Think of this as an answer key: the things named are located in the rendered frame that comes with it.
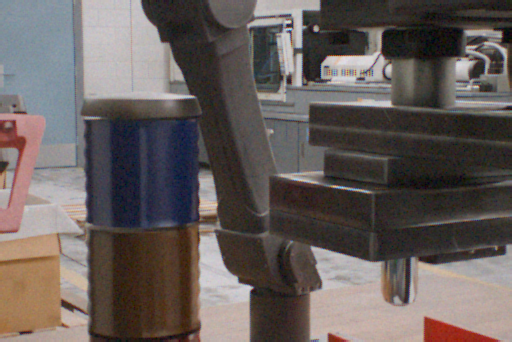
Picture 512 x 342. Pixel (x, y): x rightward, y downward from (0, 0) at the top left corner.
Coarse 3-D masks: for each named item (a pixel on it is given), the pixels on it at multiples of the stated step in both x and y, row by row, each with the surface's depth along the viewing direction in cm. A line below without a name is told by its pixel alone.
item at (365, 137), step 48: (384, 48) 58; (432, 48) 56; (432, 96) 57; (336, 144) 60; (384, 144) 56; (432, 144) 53; (480, 144) 50; (288, 192) 58; (336, 192) 54; (384, 192) 52; (432, 192) 53; (480, 192) 55; (336, 240) 54; (384, 240) 52; (432, 240) 54; (480, 240) 56; (384, 288) 54
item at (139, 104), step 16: (96, 96) 33; (112, 96) 32; (128, 96) 32; (144, 96) 32; (160, 96) 32; (176, 96) 32; (192, 96) 33; (96, 112) 32; (112, 112) 31; (128, 112) 31; (144, 112) 31; (160, 112) 31; (176, 112) 32; (192, 112) 32
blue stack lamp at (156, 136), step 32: (96, 128) 32; (128, 128) 31; (160, 128) 32; (192, 128) 33; (96, 160) 32; (128, 160) 32; (160, 160) 32; (192, 160) 33; (96, 192) 32; (128, 192) 32; (160, 192) 32; (192, 192) 33; (96, 224) 32; (128, 224) 32; (160, 224) 32
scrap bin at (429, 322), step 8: (424, 320) 99; (432, 320) 98; (440, 320) 97; (424, 328) 99; (432, 328) 98; (440, 328) 97; (448, 328) 96; (456, 328) 95; (464, 328) 95; (328, 336) 93; (336, 336) 92; (424, 336) 99; (432, 336) 98; (440, 336) 97; (448, 336) 96; (456, 336) 96; (464, 336) 95; (472, 336) 94; (480, 336) 93; (488, 336) 92
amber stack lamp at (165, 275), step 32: (192, 224) 33; (96, 256) 33; (128, 256) 32; (160, 256) 32; (192, 256) 33; (96, 288) 33; (128, 288) 32; (160, 288) 32; (192, 288) 33; (96, 320) 33; (128, 320) 32; (160, 320) 32; (192, 320) 33
